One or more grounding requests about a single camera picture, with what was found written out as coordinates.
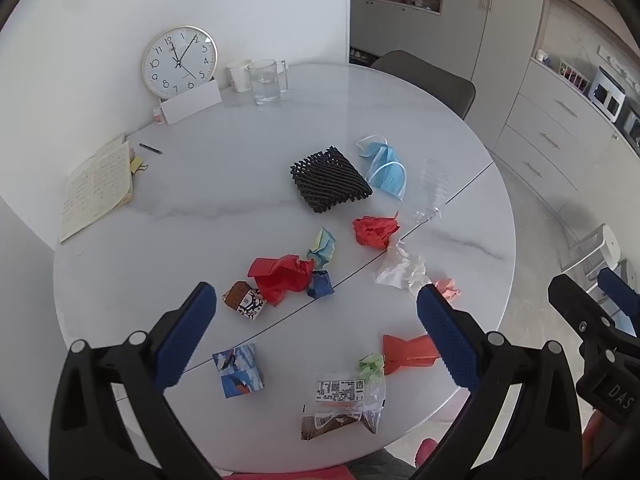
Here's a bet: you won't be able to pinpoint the white stool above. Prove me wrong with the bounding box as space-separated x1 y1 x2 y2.
560 224 623 283

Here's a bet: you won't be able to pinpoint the open notebook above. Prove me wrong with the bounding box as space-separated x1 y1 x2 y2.
59 132 135 244

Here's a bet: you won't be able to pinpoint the white wall socket rail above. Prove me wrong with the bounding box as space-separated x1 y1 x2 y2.
597 45 636 81

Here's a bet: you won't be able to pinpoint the blue yellow paper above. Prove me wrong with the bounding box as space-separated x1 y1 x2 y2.
306 227 338 271

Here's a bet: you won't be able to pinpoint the small red paper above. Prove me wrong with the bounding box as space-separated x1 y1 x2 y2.
352 211 402 249

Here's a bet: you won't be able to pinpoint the grey chair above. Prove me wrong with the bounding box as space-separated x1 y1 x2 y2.
370 50 477 121

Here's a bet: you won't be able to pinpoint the pink paper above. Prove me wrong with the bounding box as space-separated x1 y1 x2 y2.
432 278 463 303

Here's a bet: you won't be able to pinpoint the blue picture paper box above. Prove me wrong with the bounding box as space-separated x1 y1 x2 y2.
212 343 266 398

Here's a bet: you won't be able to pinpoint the white countertop oven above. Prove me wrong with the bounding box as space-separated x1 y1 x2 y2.
587 66 627 121

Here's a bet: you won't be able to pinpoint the white tissue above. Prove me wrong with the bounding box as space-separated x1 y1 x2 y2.
375 241 432 291

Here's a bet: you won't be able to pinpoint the large red paper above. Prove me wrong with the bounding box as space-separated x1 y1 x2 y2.
247 255 316 307

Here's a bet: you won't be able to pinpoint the spice rack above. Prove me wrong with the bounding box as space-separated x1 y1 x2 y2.
557 58 588 92

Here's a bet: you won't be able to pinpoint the black foam net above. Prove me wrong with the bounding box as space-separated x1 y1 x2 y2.
290 146 374 214

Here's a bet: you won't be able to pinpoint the blue wrapper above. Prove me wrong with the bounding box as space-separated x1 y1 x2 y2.
306 270 335 300

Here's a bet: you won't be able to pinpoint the orange paper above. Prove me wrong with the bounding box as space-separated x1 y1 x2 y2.
382 332 443 376

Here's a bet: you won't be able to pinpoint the grey drawer cabinet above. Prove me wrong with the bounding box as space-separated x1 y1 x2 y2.
487 55 640 221

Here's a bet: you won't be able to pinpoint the silver countertop oven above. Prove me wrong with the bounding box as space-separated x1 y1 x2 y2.
622 105 640 148

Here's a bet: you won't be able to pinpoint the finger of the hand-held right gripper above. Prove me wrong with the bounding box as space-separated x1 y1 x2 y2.
548 274 618 361
597 267 640 336

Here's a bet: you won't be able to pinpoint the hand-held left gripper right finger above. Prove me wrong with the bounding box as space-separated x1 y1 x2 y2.
416 284 583 480

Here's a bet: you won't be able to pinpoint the brown snack wrapper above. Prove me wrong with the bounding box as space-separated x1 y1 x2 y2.
301 410 361 442

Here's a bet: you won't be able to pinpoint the round wall clock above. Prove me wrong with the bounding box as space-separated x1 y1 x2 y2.
141 25 219 100

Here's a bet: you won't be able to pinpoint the grey tall cabinet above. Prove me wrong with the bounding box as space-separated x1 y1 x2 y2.
350 0 551 151

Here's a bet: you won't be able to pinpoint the blue face mask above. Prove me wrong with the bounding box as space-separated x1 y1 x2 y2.
356 135 408 203

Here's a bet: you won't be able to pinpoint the clear plastic bottle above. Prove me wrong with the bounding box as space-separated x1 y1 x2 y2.
412 158 451 224

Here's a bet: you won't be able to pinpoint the glass mug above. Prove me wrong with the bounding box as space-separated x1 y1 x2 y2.
247 59 290 106

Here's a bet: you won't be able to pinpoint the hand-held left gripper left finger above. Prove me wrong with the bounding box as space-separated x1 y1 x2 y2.
48 281 221 480

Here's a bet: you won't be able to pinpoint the green paper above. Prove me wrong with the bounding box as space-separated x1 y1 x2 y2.
357 353 386 378

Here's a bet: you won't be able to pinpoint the grey quilted pants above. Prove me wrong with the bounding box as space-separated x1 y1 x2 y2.
350 449 416 480

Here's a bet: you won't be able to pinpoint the clear labelled plastic wrapper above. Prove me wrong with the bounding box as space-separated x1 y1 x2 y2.
315 377 387 433

